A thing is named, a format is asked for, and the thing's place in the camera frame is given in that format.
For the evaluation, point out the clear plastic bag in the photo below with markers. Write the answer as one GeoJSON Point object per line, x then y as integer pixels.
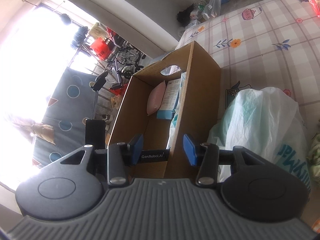
{"type": "Point", "coordinates": [212, 5]}

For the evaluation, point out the black cloth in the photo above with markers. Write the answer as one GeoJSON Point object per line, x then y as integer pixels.
{"type": "Point", "coordinates": [184, 18]}

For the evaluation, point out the green scrunchie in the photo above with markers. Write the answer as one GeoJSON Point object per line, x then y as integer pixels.
{"type": "Point", "coordinates": [314, 147]}

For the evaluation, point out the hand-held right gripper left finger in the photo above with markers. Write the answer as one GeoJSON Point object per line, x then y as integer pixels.
{"type": "Point", "coordinates": [137, 150]}

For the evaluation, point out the printed bed sheet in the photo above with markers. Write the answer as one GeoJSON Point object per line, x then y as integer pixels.
{"type": "Point", "coordinates": [262, 42]}

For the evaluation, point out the brown cardboard box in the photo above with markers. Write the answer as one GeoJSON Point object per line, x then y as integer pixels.
{"type": "Point", "coordinates": [200, 85]}

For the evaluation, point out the white printed tissue packet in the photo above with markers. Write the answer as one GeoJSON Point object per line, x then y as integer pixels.
{"type": "Point", "coordinates": [173, 127]}

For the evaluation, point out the grey panel with circles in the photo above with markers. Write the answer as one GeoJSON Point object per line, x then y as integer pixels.
{"type": "Point", "coordinates": [70, 105]}

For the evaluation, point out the white plastic bag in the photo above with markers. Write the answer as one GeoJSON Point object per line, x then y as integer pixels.
{"type": "Point", "coordinates": [257, 120]}

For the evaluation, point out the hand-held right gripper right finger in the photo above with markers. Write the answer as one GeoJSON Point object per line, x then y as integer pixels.
{"type": "Point", "coordinates": [190, 150]}

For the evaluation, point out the black padded stand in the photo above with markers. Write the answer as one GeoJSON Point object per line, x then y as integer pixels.
{"type": "Point", "coordinates": [100, 80]}

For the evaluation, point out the pink dotted pad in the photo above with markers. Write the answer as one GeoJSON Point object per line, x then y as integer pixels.
{"type": "Point", "coordinates": [156, 100]}

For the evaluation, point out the wheelchair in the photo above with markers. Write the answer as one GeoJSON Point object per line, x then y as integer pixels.
{"type": "Point", "coordinates": [125, 55]}

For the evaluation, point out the orange red bag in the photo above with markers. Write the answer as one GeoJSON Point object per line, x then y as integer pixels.
{"type": "Point", "coordinates": [100, 48]}

